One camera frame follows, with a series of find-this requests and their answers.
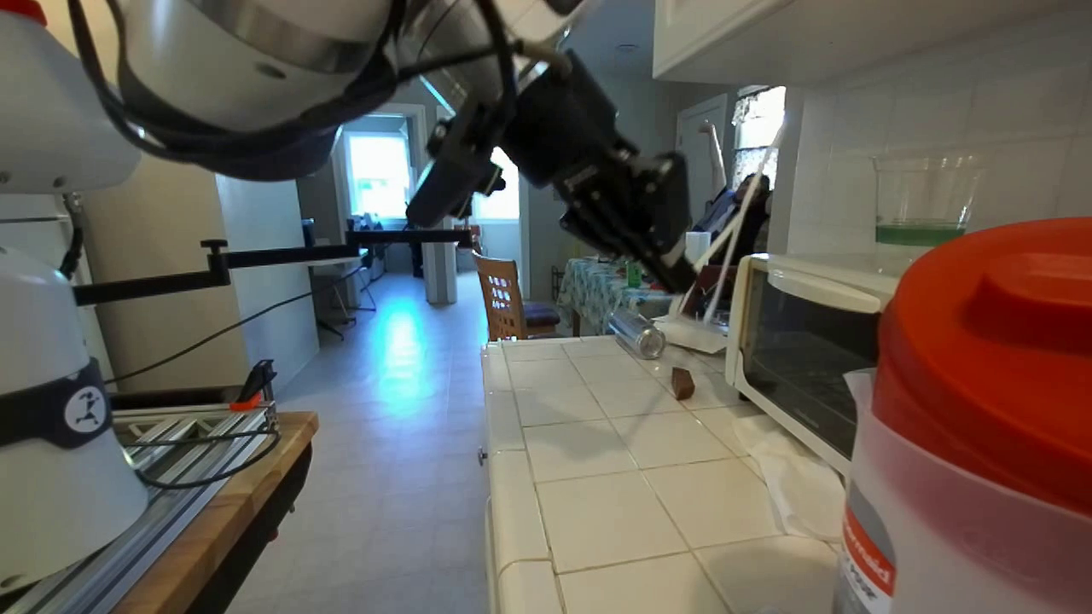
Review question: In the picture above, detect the black looped cable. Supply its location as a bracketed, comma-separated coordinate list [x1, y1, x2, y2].
[130, 419, 285, 492]

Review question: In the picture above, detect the red handled tool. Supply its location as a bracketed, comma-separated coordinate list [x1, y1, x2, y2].
[224, 354, 285, 417]

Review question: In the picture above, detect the white toaster oven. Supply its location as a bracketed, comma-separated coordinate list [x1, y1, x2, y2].
[725, 248, 914, 473]

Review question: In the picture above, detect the white wrap paper box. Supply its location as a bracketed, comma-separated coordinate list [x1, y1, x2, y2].
[653, 310, 729, 360]

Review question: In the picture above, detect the wooden table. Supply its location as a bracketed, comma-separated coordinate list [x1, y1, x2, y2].
[113, 405, 322, 614]

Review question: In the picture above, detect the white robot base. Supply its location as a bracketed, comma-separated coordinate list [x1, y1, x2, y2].
[0, 244, 150, 594]

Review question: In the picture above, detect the brown wooden chair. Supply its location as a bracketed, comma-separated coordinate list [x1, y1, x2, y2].
[473, 252, 563, 343]

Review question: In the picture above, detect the metal rail plate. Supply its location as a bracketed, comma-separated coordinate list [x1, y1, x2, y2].
[0, 403, 285, 614]

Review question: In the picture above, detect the glass with green band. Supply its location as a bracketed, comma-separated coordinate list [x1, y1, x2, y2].
[869, 152, 983, 277]

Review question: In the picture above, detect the aluminium foil roll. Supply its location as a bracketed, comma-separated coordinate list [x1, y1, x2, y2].
[608, 307, 674, 364]

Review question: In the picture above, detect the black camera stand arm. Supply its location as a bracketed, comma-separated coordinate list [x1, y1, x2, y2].
[73, 219, 480, 310]

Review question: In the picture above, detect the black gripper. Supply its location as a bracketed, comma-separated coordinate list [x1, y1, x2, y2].
[553, 139, 703, 297]

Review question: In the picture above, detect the black hanging cable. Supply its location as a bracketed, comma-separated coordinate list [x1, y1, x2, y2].
[107, 288, 318, 388]

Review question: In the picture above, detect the clear container with red lid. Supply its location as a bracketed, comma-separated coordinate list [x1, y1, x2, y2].
[834, 215, 1092, 614]

